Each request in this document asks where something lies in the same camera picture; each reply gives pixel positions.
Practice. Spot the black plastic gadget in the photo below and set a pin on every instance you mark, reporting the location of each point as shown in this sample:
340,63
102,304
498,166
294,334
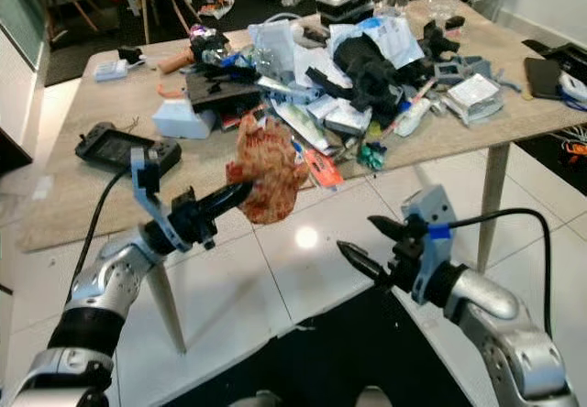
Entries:
442,37

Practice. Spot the clear plastic bag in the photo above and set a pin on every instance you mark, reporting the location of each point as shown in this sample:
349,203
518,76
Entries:
273,45

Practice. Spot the small teal wrapper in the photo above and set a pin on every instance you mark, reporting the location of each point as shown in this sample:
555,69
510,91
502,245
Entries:
372,156

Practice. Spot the pale blue left wrist camera mount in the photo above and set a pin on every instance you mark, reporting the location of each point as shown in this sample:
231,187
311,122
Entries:
147,176

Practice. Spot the small white box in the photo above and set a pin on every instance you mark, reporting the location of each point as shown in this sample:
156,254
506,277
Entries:
179,121

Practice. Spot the grey right robot foot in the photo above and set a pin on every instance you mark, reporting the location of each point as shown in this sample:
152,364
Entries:
374,398

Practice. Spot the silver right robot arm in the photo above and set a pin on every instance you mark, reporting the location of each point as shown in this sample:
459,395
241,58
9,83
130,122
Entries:
504,324

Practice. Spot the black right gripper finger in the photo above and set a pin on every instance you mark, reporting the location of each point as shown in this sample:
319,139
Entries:
391,232
367,263

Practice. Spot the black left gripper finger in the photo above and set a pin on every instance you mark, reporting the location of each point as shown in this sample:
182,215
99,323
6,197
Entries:
227,194
228,209

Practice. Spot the grey robot foot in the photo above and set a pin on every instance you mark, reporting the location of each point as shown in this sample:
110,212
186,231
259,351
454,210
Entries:
255,400
374,398

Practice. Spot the grey electronic device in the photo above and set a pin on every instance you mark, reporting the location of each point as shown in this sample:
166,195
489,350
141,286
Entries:
459,68

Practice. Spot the white and blue plastic bag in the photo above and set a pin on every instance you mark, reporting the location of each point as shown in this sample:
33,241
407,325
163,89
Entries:
394,40

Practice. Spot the silver foil packet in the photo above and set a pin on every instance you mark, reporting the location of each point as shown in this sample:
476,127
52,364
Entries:
475,95

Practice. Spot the black floor mat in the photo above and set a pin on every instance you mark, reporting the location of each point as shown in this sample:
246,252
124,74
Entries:
330,352

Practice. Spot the orange snack packet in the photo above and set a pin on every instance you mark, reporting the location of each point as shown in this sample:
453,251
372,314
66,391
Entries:
321,169

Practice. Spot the orange floor toy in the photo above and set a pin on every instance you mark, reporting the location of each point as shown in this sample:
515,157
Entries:
216,5

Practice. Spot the small black adapter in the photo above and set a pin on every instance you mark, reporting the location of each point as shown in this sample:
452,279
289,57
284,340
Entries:
129,55

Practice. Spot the black patterned rug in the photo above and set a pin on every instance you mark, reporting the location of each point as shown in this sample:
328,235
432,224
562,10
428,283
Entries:
564,155

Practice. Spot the black cloth bag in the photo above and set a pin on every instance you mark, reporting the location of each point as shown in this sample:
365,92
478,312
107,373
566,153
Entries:
371,68

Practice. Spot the black handheld game console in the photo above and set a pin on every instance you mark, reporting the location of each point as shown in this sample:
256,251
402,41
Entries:
115,146

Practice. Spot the stacked plastic food containers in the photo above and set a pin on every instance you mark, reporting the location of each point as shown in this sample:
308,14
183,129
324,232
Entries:
345,2

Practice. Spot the shiny purple toy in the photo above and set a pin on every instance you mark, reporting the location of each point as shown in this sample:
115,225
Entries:
207,43

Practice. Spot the pale blue right wrist camera mount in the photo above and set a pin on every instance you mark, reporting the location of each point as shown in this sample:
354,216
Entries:
431,224

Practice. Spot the flat black case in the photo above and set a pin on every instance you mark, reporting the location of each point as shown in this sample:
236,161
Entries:
225,91

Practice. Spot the white charger block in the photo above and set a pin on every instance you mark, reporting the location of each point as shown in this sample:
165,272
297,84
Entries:
110,70

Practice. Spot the black notebook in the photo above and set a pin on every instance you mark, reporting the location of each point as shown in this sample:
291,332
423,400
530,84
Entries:
543,77

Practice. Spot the pale blue wrist camera mount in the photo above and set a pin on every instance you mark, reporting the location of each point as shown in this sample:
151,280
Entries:
147,176
431,224

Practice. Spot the grey left robot foot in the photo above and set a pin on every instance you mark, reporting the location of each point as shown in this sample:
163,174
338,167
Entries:
255,400

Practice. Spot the light wooden table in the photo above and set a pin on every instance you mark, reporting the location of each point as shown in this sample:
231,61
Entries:
73,205

